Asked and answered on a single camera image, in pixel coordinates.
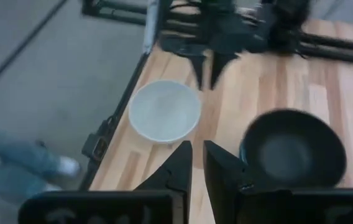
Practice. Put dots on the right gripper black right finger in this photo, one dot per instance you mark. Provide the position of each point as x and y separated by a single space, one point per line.
288 207

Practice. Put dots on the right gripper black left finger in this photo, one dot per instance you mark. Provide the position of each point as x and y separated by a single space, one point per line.
117 207

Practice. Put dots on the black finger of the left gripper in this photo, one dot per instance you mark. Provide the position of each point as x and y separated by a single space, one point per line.
199 70
220 65

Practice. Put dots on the black bowl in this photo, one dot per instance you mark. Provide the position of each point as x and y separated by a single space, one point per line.
291 149

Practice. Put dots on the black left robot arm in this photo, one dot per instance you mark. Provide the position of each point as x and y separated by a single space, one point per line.
288 25

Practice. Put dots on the white bowl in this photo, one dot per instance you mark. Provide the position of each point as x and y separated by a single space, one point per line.
164 110

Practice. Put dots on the person's white shoe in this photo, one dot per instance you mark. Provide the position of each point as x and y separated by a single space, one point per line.
69 166

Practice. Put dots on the person's leg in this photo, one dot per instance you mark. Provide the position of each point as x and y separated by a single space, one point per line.
15 158

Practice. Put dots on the black bracket with label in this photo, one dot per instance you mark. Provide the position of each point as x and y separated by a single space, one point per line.
97 144

